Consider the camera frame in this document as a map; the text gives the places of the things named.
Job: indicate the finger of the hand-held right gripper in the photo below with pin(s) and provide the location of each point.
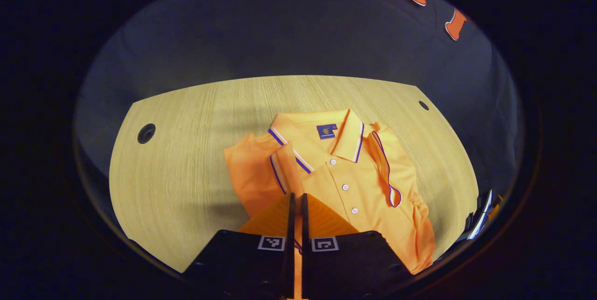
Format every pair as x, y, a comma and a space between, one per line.
495, 203

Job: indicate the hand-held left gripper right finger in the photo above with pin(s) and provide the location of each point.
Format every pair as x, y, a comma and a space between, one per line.
304, 225

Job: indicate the dark white-edged object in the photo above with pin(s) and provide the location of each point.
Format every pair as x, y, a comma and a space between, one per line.
475, 223

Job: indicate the orange T-shirt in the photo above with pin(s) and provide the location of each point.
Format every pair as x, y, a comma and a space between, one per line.
336, 174

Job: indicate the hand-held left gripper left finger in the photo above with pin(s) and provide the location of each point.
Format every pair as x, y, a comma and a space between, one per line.
291, 225

